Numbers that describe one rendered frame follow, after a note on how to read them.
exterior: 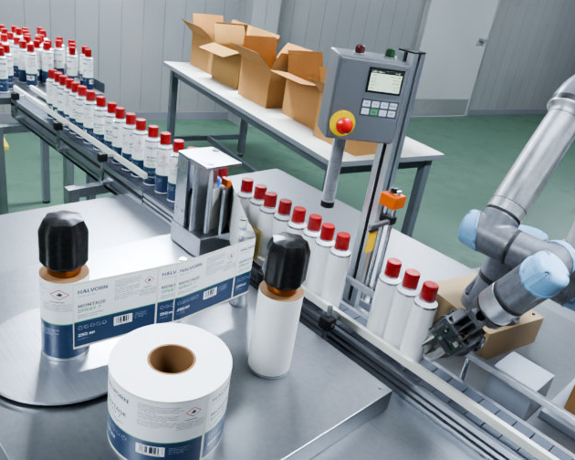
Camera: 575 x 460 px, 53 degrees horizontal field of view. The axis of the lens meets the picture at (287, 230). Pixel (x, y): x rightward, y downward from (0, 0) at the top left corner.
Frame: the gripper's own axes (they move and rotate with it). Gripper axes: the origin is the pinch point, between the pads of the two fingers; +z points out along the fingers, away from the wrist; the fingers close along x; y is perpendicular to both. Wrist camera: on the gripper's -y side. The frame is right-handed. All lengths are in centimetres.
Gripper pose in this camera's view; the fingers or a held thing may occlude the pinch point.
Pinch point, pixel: (431, 350)
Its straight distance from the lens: 129.9
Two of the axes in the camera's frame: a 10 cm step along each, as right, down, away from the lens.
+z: -4.7, 5.7, 6.8
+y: -7.2, 2.0, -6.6
